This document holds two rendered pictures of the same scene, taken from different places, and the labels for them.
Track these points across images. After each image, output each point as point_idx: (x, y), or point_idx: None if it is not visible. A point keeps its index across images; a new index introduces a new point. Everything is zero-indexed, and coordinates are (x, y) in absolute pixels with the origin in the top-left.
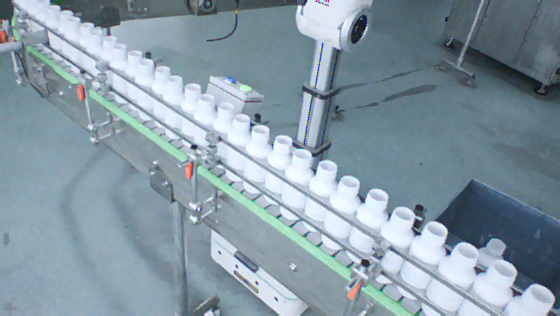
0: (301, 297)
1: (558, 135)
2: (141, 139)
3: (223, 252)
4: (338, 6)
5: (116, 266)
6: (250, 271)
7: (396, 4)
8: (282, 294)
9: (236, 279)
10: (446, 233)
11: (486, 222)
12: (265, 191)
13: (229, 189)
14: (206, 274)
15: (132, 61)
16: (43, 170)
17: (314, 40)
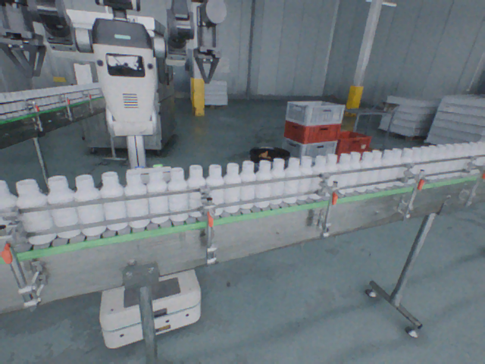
0: (284, 246)
1: (184, 166)
2: (106, 252)
3: (126, 331)
4: (146, 105)
5: None
6: (158, 318)
7: (30, 143)
8: (189, 308)
9: (142, 340)
10: (335, 155)
11: None
12: (250, 200)
13: (224, 219)
14: (119, 362)
15: (61, 186)
16: None
17: None
